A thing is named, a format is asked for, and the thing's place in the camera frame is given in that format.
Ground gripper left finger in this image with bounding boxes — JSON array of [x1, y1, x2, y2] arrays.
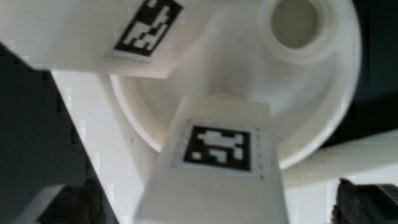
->
[[12, 176, 110, 224]]

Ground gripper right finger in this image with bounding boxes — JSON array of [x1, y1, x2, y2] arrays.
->
[[330, 178, 398, 224]]

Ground white stool leg front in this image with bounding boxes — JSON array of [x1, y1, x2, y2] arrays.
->
[[133, 96, 289, 224]]

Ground white L-shaped fence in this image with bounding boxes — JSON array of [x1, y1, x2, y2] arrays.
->
[[51, 72, 398, 224]]

